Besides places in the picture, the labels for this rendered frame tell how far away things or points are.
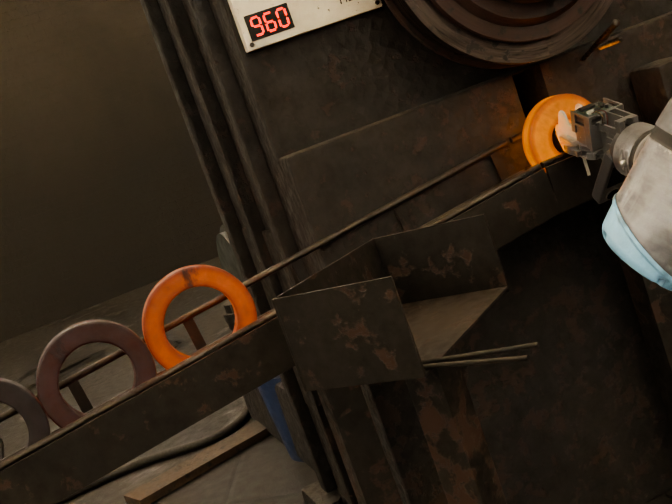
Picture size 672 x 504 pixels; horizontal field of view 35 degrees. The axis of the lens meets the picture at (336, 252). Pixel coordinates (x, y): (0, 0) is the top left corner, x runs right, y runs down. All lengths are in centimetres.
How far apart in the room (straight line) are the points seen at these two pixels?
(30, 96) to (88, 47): 54
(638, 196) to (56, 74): 682
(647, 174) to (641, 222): 5
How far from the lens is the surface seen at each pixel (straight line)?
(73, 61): 782
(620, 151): 174
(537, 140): 190
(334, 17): 189
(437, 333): 147
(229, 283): 170
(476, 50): 184
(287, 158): 181
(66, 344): 168
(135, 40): 789
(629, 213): 118
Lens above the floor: 98
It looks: 9 degrees down
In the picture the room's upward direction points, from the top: 20 degrees counter-clockwise
